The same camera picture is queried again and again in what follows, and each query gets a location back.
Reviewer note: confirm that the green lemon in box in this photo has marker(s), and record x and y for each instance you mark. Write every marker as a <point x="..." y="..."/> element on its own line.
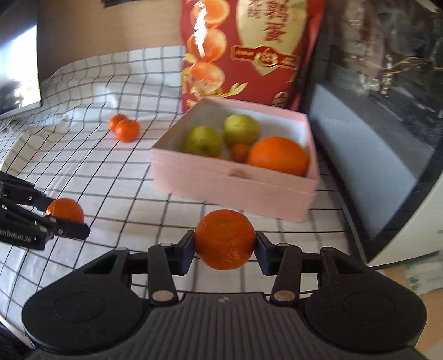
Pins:
<point x="241" y="128"/>

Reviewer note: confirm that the pink cardboard box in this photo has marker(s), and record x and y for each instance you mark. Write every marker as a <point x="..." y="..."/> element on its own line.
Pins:
<point x="237" y="185"/>

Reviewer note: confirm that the black grid white tablecloth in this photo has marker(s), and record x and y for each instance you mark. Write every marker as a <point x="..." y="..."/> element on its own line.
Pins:
<point x="66" y="149"/>

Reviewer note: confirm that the black glass appliance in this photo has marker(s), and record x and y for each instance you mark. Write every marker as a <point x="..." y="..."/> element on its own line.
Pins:
<point x="374" y="101"/>

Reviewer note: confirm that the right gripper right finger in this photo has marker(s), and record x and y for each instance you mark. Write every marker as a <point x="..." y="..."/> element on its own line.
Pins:
<point x="285" y="262"/>

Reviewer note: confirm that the small mandarin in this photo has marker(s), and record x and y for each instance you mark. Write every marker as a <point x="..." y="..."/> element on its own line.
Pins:
<point x="239" y="153"/>

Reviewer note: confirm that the black monitor screen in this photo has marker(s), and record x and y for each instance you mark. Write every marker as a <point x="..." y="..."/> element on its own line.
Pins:
<point x="20" y="85"/>

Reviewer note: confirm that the green lemon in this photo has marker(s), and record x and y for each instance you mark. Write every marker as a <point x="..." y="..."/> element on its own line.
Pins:
<point x="203" y="141"/>
<point x="241" y="128"/>

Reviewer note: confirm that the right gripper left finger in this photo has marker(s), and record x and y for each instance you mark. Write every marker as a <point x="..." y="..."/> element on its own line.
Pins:
<point x="164" y="261"/>

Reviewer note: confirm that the large orange in box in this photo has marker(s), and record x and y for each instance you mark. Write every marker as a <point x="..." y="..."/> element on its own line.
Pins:
<point x="279" y="154"/>

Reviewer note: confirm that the red snack bag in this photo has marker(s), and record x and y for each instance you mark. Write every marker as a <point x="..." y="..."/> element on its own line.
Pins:
<point x="248" y="50"/>

